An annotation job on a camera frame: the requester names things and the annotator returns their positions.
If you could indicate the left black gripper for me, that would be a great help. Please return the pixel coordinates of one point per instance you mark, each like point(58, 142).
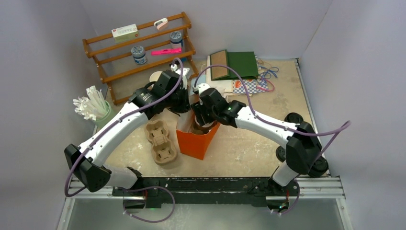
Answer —
point(186, 105)

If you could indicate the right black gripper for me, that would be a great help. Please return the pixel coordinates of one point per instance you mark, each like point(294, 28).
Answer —
point(198, 109)

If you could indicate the orange paper bag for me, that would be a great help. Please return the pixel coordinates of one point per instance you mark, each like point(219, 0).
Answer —
point(190, 144)

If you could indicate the pulp cup carrier tray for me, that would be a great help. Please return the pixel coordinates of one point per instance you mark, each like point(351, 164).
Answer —
point(163, 150)

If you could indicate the white cup lid picked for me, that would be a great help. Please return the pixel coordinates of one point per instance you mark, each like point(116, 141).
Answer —
point(204, 121)

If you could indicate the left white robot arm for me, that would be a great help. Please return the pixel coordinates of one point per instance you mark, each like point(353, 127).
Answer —
point(87, 161)

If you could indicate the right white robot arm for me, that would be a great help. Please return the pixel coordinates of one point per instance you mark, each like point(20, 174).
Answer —
point(301, 146)

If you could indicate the left white cup stack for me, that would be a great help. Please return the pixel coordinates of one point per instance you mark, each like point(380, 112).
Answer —
point(155, 76)

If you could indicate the blue checkered paper bag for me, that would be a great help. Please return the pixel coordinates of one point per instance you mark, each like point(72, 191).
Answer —
point(249, 86)

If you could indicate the pink marker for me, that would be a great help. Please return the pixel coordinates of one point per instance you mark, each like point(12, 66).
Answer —
point(166, 51)

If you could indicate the green paper bag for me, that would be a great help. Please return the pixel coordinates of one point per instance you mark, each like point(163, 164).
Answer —
point(244, 63)

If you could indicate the wooden shelf rack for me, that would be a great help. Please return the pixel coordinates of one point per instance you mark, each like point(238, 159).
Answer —
point(128, 50)

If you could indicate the blue white jar left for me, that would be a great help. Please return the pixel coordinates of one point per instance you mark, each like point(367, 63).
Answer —
point(139, 55)

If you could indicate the blue white jar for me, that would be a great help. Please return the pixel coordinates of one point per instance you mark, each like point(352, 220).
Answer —
point(176, 39)
point(139, 55)

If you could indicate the blue white jar right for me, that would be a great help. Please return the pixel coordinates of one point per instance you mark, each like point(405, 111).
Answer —
point(176, 39)

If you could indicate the black cup lid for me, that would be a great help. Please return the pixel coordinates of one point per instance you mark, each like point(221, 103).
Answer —
point(281, 154)
point(294, 118)

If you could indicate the green straw holder cup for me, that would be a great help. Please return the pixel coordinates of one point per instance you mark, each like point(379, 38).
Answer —
point(101, 122)

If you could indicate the white pink clip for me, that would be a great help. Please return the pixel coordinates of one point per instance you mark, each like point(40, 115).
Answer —
point(161, 24)

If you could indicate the white green box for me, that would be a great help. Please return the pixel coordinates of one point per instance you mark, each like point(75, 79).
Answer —
point(125, 33)

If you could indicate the black lid stack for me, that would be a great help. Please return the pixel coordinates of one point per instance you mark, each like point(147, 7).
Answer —
point(319, 168)

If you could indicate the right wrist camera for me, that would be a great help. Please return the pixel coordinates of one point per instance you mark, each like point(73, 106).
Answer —
point(199, 89)

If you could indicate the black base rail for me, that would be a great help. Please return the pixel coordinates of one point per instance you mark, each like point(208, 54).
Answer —
point(153, 192)

